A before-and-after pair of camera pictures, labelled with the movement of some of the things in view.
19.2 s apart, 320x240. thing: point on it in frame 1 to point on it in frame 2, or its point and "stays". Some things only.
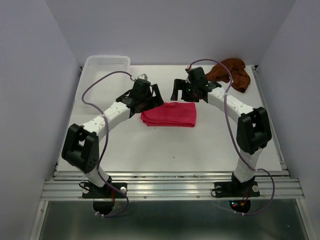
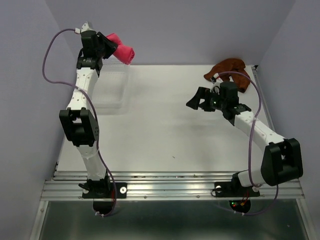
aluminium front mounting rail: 68,185 stays
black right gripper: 179,84 to 201,93
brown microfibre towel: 240,77 stays
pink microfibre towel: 182,114 to 125,54
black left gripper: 156,101 to 111,46
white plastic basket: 106,91 stays
